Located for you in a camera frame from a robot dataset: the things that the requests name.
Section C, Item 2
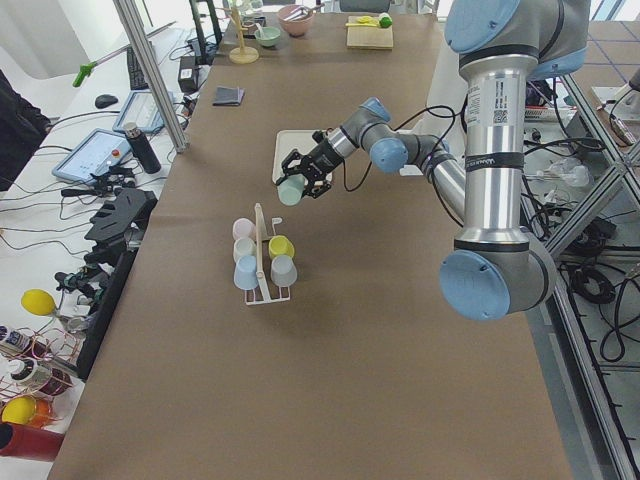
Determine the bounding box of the green cup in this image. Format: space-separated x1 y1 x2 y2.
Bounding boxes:
277 175 306 206

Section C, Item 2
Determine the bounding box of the aluminium frame post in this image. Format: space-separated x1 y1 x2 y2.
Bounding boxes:
113 0 188 154

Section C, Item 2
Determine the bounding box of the green bowl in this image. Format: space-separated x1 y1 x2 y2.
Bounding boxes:
254 26 281 48

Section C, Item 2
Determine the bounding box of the grey folded cloth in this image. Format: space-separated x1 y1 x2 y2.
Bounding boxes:
212 86 245 106

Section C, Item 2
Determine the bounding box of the yellow cup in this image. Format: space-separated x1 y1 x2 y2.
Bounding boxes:
268 235 295 259

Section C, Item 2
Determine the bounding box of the cream white cup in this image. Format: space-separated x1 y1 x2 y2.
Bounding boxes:
233 237 257 263

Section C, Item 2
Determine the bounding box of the blue cup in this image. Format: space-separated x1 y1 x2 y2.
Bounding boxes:
233 255 259 291

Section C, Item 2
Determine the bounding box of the cream rabbit tray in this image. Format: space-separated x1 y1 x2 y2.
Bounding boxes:
272 129 317 183

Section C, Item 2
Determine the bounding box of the pink cup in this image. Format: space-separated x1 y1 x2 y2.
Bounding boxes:
232 217 256 240

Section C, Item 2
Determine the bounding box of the pink bowl of ice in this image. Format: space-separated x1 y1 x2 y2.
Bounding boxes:
277 5 315 37

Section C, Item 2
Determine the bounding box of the yellow plastic knife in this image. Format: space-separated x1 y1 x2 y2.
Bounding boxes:
346 16 379 28

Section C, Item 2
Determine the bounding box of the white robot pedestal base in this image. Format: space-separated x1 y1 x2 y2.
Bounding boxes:
411 44 467 164

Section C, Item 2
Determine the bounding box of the wooden cup tree stand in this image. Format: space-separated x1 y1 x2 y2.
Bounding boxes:
227 0 260 65

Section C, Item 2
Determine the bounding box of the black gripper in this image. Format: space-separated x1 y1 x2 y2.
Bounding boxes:
275 130 344 199

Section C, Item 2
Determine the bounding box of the teach pendant tablet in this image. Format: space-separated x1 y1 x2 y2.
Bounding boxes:
112 90 164 134
51 129 131 184

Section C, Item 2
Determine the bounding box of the green lime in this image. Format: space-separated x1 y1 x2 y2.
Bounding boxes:
378 15 393 29

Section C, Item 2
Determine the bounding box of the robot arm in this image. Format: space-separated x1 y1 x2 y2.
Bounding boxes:
276 1 590 321

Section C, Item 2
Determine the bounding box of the bamboo cutting board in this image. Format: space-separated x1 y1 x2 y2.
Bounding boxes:
345 24 394 50

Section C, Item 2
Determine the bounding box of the grey cup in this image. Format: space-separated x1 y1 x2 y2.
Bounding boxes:
271 255 298 288

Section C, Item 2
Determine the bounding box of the black water bottle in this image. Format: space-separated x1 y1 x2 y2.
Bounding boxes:
123 122 161 174

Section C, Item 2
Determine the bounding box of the white wire cup rack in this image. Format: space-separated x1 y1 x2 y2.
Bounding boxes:
244 202 292 306

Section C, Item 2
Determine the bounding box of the metal ice scoop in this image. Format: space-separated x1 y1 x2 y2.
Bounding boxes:
284 3 324 21

